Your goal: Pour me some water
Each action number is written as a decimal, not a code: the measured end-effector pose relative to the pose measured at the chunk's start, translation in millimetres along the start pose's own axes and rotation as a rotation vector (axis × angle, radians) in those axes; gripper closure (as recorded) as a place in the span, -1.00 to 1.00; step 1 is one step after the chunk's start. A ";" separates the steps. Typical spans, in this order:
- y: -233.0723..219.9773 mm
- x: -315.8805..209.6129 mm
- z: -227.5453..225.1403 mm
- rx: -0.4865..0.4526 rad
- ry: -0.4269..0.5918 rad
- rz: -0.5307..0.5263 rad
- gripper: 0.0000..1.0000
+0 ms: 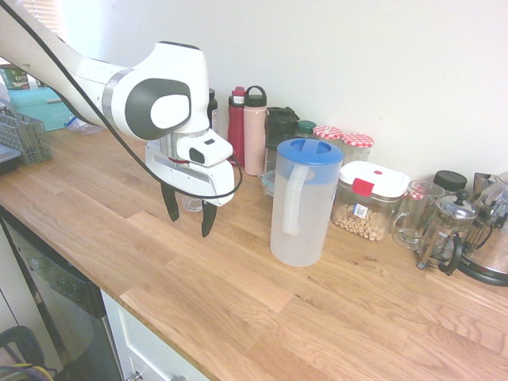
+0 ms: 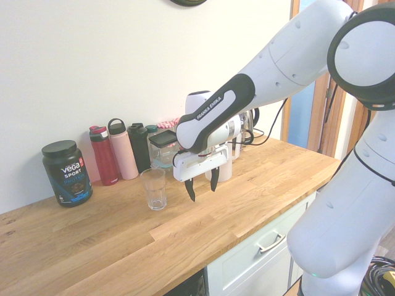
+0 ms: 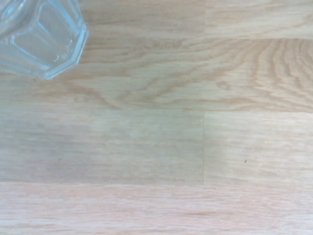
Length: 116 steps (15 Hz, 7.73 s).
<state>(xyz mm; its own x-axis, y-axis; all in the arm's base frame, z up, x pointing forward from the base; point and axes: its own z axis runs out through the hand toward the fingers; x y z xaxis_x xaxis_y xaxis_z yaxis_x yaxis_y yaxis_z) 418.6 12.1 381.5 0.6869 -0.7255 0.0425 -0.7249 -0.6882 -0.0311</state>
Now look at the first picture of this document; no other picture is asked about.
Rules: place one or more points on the clear plastic bag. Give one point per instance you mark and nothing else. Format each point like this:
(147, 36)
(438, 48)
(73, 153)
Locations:
(81, 127)

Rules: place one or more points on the black dish tray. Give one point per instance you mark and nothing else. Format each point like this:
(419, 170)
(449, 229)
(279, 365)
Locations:
(7, 162)

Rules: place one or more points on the steel black dishwasher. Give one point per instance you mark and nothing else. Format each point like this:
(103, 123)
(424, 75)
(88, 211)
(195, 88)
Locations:
(59, 301)

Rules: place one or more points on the glass jar black lid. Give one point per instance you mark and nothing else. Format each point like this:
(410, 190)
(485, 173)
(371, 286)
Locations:
(450, 180)

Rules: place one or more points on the cereal container white lid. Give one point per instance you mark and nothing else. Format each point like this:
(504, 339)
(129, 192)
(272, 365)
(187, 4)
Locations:
(373, 178)

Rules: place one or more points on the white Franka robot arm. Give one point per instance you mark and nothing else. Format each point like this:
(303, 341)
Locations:
(119, 91)

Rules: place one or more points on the glass french press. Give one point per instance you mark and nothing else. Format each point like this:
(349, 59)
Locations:
(448, 238)

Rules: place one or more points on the window blinds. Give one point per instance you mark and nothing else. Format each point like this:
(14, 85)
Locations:
(53, 18)

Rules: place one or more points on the clear drinking glass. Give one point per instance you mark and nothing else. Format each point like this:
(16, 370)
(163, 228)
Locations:
(191, 205)

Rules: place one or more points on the steel electric kettle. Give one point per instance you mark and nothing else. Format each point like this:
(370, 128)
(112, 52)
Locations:
(492, 256)

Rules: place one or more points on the translucent pitcher blue lid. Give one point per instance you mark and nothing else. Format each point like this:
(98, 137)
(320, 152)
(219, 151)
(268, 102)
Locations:
(301, 222)

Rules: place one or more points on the black shaker bottle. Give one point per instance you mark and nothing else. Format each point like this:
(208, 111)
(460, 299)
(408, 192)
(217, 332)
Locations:
(279, 121)

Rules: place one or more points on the pink water bottle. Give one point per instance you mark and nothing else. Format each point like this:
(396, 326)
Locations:
(254, 135)

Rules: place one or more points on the glass jar green lid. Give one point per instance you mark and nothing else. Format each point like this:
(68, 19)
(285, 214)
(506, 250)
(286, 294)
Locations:
(305, 128)

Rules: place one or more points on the green oats canister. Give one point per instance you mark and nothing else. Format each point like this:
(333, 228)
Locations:
(16, 78)

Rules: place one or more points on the small jar red checkered lid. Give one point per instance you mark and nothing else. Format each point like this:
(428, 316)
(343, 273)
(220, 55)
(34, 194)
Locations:
(417, 195)

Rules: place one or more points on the clear container black lid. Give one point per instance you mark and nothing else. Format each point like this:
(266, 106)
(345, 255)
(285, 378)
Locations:
(277, 143)

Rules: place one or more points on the clear glass mug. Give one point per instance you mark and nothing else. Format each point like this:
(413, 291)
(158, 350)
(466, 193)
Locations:
(409, 235)

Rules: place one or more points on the white cabinet drawer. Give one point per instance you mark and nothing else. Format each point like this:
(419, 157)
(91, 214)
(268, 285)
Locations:
(147, 341)

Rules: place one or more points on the teal cardboard box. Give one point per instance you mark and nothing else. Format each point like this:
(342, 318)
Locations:
(35, 109)

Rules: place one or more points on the dark red water bottle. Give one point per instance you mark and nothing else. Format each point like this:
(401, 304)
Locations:
(236, 131)

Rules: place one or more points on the glass container blue lid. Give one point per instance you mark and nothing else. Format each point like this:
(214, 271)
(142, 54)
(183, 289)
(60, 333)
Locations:
(268, 183)

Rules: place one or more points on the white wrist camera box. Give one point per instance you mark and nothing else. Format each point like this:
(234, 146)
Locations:
(206, 152)

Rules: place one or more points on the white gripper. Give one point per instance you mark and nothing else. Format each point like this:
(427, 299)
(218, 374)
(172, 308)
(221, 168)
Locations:
(206, 180)

